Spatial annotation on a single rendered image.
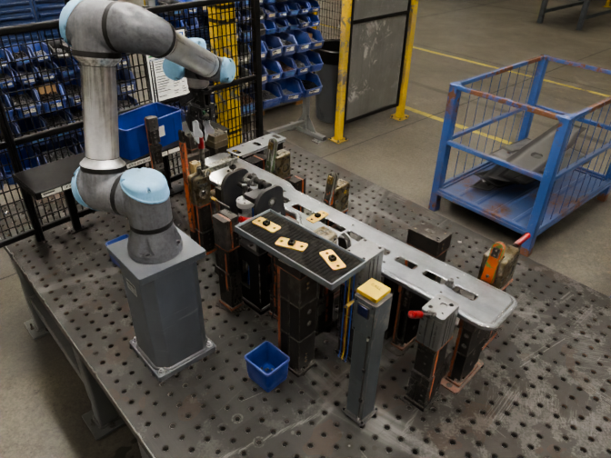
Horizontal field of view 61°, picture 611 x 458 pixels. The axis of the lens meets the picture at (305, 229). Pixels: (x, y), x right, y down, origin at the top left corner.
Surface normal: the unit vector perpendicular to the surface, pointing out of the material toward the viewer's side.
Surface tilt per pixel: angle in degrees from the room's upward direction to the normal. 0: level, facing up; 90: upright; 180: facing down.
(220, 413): 0
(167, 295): 90
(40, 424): 0
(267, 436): 0
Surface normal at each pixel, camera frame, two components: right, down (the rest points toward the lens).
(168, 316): 0.67, 0.42
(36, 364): 0.02, -0.84
